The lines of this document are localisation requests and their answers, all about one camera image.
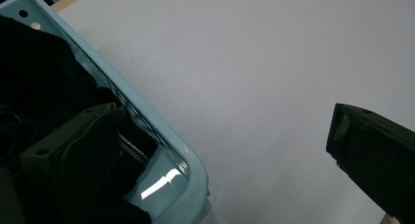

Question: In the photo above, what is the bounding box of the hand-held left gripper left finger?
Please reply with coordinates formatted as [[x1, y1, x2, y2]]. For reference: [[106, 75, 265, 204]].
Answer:
[[19, 102, 127, 224]]

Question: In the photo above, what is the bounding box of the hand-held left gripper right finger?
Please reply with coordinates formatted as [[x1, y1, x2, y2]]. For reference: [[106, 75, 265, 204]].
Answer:
[[325, 103, 415, 224]]

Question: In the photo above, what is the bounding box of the dark cloth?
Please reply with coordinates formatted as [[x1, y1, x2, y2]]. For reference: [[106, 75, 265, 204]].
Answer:
[[0, 15, 160, 224]]

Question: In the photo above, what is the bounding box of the light blue plastic basket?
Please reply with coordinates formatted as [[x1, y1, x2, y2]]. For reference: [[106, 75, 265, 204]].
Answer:
[[0, 0, 212, 224]]

